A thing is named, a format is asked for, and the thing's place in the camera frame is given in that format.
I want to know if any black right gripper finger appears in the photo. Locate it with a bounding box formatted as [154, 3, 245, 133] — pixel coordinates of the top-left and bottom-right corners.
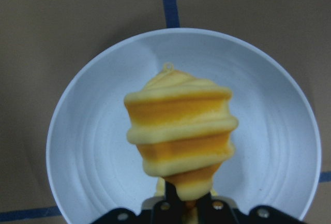
[198, 193, 304, 223]

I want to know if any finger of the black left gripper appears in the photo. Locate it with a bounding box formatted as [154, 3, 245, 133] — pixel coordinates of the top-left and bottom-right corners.
[93, 182, 185, 223]

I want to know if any yellow sliced bread loaf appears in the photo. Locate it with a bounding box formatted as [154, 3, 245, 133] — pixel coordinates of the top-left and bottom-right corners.
[124, 64, 238, 223]

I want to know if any blue plate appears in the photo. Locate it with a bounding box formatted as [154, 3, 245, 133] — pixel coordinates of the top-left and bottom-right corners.
[46, 28, 321, 223]

